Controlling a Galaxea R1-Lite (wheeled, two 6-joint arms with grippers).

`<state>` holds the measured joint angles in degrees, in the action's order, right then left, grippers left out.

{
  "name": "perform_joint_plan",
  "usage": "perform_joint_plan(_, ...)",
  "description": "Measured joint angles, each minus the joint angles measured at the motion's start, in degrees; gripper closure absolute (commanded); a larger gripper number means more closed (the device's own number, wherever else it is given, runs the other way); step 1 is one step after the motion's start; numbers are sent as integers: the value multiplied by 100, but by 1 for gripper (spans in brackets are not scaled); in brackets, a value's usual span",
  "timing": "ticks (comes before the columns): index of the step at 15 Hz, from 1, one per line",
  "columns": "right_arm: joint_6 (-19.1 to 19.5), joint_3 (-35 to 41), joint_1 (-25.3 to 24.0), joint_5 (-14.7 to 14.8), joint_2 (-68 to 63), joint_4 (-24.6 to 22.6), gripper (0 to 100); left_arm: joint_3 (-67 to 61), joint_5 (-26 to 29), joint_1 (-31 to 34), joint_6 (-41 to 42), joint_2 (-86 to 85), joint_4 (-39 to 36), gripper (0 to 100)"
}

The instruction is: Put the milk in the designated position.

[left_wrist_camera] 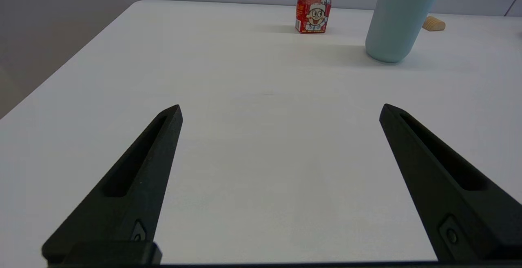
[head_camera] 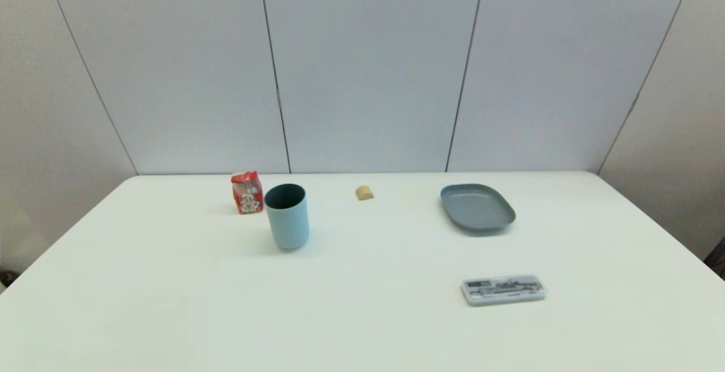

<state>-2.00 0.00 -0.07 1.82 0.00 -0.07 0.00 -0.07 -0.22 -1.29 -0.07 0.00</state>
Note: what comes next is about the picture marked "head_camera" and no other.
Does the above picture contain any red snack packet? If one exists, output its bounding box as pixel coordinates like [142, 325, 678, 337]
[231, 171, 265, 215]

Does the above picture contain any light blue cup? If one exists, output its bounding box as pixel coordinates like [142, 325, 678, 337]
[264, 183, 310, 251]

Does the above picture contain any grey-blue oval plate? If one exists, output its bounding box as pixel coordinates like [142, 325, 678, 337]
[440, 183, 517, 232]

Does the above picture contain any clear flat tool case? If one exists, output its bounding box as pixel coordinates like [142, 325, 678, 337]
[461, 275, 547, 307]

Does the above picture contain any dark object beside table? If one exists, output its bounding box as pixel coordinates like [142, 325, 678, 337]
[704, 237, 725, 280]

